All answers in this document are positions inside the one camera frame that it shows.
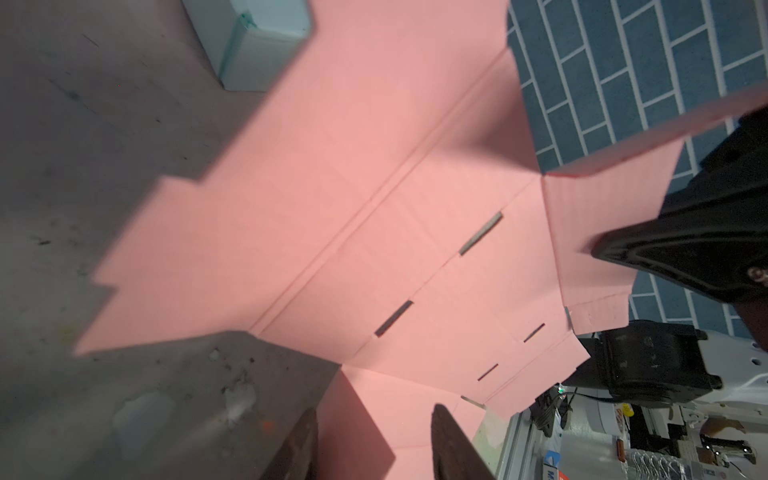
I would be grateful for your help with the light blue paper box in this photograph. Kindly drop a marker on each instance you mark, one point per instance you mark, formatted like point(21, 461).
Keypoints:
point(249, 42)

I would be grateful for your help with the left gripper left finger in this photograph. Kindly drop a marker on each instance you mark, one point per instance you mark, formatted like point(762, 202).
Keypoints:
point(297, 457)

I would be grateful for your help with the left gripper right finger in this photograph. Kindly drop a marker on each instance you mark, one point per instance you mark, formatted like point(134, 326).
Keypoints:
point(453, 455)

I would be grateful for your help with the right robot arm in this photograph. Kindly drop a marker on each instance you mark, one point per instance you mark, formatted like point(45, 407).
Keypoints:
point(656, 365)

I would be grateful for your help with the pink paper box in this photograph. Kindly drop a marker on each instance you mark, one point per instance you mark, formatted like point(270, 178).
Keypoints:
point(384, 210)

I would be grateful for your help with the aluminium mounting rail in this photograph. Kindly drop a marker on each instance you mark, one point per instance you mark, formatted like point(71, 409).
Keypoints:
point(583, 452)

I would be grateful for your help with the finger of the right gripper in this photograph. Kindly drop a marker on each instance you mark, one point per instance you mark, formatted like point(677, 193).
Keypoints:
point(711, 236)

